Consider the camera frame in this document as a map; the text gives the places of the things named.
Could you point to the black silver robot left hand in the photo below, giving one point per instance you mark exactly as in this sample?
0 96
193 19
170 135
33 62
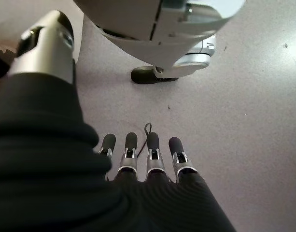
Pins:
41 169

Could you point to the black robot foot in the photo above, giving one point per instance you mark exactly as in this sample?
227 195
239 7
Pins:
143 76

